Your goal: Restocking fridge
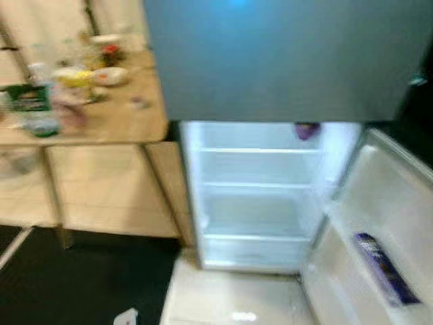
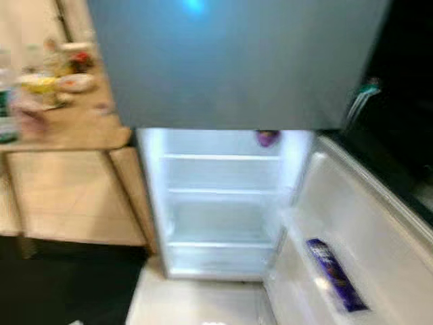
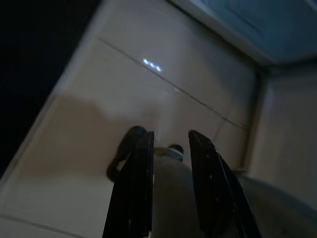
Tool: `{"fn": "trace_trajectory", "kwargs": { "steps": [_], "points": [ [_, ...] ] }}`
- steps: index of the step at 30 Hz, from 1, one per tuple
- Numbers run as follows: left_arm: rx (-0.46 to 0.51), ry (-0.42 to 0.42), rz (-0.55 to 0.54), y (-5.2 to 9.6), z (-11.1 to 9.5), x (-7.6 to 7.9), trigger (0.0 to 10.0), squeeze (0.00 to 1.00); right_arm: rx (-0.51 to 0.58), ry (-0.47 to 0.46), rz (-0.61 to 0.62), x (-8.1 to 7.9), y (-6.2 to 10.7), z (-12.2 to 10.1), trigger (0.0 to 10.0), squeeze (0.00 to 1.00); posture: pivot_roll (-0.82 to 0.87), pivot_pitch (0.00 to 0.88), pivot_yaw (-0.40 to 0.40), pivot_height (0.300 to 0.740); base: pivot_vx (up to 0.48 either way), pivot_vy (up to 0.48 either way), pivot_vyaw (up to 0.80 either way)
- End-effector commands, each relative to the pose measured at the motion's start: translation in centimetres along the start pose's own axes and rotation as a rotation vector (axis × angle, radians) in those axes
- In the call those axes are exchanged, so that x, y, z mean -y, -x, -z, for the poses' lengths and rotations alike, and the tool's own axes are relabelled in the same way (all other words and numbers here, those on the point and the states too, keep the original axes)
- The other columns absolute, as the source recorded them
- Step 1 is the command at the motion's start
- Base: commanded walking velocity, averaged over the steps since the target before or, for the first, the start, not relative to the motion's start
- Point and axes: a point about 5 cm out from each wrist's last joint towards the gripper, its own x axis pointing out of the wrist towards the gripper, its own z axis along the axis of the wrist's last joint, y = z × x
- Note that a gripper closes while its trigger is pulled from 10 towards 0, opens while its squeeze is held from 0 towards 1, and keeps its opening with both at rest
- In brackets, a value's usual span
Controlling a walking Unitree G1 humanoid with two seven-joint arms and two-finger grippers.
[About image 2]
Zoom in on green snack bag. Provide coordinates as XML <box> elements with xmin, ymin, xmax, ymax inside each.
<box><xmin>0</xmin><ymin>91</ymin><xmax>18</xmax><ymax>143</ymax></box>

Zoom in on white lidded storage box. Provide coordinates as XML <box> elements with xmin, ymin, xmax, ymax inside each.
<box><xmin>61</xmin><ymin>42</ymin><xmax>92</xmax><ymax>55</ymax></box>

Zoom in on purple chocolate bar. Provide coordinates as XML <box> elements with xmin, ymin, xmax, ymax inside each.
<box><xmin>304</xmin><ymin>237</ymin><xmax>369</xmax><ymax>313</ymax></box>

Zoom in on yellow cup noodles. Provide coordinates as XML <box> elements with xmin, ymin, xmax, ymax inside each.
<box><xmin>19</xmin><ymin>73</ymin><xmax>58</xmax><ymax>109</ymax></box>

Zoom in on purple container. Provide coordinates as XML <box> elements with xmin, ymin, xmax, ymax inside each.
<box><xmin>256</xmin><ymin>130</ymin><xmax>280</xmax><ymax>148</ymax></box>

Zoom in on white bowl orange food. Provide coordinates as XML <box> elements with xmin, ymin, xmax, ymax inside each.
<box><xmin>55</xmin><ymin>72</ymin><xmax>95</xmax><ymax>93</ymax></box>

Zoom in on light wooden table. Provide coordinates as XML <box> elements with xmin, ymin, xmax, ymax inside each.
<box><xmin>0</xmin><ymin>58</ymin><xmax>156</xmax><ymax>258</ymax></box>

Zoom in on silver two-door fridge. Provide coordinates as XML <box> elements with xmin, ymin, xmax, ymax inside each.
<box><xmin>87</xmin><ymin>0</ymin><xmax>433</xmax><ymax>325</ymax></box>

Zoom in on black floor mat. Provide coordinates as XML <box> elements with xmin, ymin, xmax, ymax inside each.
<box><xmin>0</xmin><ymin>237</ymin><xmax>150</xmax><ymax>325</ymax></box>

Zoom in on pink clear plastic jar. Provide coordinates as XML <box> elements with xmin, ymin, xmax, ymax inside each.
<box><xmin>14</xmin><ymin>91</ymin><xmax>49</xmax><ymax>139</ymax></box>

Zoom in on silver fridge door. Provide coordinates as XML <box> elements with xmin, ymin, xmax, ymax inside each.
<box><xmin>264</xmin><ymin>134</ymin><xmax>433</xmax><ymax>325</ymax></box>

